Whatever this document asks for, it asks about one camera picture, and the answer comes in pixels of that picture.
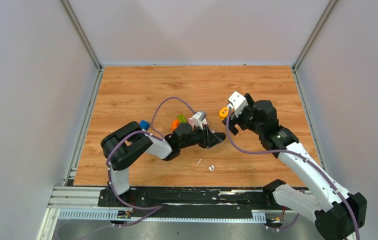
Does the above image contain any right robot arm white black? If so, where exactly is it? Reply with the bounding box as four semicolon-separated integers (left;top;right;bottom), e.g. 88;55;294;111
219;91;367;240

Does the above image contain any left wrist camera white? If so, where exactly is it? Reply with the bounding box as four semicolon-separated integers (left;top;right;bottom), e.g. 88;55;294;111
187;111;208;130

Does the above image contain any green toy block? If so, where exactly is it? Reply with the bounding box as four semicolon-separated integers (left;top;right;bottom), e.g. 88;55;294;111
176;114;188;123

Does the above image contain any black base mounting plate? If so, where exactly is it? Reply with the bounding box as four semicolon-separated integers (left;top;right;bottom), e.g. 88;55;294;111
97;186;290;218

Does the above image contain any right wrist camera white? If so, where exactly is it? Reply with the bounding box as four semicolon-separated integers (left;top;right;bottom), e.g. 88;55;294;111
226;91;248;118

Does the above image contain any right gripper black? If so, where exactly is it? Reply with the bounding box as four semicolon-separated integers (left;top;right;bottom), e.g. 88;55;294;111
221;94;263;136

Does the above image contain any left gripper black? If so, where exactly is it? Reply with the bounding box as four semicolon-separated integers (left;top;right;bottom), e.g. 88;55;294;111
180;123;224;150

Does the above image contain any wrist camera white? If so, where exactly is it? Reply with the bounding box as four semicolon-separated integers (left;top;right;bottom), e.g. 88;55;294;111
187;111;208;130
226;91;248;118

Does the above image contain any blue toy block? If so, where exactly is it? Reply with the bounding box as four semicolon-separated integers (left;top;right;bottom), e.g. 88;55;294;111
139;120;150;131

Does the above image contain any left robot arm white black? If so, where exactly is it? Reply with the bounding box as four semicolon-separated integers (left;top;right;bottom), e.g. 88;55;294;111
100;121;226;207

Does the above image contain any white slotted cable duct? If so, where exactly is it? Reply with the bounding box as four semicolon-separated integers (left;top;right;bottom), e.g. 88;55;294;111
58;208;267;224

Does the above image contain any yellow traffic light toy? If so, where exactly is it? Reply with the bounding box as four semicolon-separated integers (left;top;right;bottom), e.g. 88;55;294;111
218;106;229;120

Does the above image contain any orange ring toy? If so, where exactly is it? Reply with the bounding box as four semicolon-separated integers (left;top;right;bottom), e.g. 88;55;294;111
170;118;180;131

